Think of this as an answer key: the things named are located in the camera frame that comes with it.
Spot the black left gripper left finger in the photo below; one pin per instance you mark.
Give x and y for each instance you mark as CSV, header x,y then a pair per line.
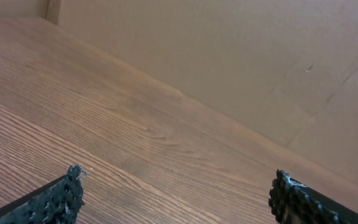
x,y
56,202

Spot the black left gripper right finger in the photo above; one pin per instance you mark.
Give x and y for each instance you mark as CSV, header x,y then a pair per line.
x,y
293,202

